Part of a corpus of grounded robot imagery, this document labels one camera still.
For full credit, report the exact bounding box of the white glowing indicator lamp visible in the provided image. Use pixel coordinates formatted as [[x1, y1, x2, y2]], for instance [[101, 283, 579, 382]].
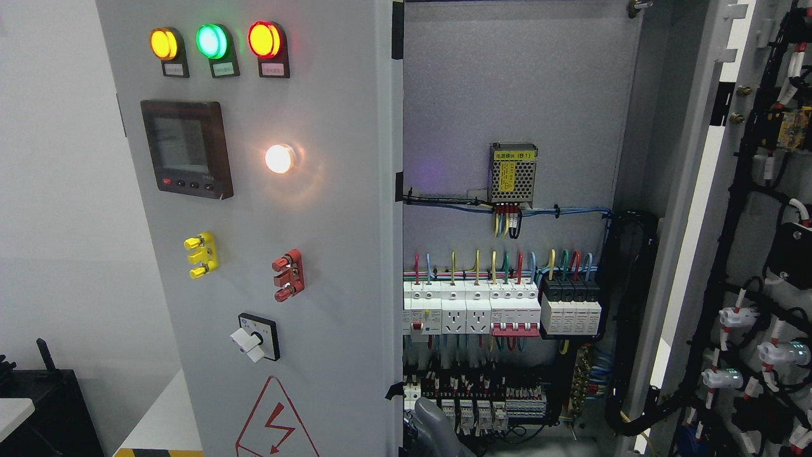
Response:
[[265, 143, 297, 174]]

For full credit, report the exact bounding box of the black right cable loom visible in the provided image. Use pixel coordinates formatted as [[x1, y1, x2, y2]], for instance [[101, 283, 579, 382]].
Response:
[[596, 211, 660, 437]]

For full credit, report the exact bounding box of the yellow indicator lamp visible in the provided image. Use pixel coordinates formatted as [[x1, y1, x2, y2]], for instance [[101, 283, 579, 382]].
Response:
[[150, 28, 185, 62]]

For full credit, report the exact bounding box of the black box at left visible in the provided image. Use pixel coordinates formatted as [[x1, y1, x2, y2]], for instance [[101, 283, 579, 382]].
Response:
[[1, 338, 104, 456]]

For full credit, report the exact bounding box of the black digital power meter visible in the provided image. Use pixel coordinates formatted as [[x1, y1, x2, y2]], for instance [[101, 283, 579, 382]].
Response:
[[140, 100, 234, 200]]

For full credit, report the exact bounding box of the black white surge protector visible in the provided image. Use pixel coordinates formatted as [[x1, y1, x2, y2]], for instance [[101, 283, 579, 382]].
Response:
[[539, 277, 603, 339]]

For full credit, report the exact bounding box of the grey cabinet door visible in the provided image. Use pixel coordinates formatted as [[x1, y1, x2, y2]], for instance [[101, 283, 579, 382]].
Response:
[[96, 1, 402, 456], [612, 0, 812, 457]]

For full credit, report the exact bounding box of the red indicator lamp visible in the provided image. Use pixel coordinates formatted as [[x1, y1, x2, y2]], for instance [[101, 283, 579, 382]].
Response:
[[247, 21, 285, 60]]

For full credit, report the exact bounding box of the yellow terminal block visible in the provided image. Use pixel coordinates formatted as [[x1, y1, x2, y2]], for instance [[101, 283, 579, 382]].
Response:
[[183, 231, 219, 279]]

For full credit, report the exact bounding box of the dark grey robot hand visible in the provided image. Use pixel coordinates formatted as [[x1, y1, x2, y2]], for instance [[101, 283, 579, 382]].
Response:
[[403, 397, 475, 456]]

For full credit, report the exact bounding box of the lower relay terminal row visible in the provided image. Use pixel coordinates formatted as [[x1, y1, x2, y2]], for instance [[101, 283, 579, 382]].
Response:
[[402, 361, 549, 437]]

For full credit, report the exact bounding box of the perforated metal power supply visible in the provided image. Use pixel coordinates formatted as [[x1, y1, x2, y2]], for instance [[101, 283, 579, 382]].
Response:
[[488, 142, 539, 206]]

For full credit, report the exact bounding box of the red terminal block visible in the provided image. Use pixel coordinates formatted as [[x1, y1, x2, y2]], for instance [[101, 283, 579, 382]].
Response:
[[272, 249, 305, 303]]

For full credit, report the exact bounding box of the green indicator lamp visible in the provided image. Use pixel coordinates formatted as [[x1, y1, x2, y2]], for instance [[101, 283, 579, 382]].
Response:
[[195, 23, 231, 60]]

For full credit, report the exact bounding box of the white socket breaker row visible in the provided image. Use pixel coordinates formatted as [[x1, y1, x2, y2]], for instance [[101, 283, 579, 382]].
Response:
[[402, 279, 540, 343]]

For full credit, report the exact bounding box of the white rotary selector switch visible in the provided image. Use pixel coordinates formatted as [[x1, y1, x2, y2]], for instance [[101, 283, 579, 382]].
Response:
[[231, 312, 280, 362]]

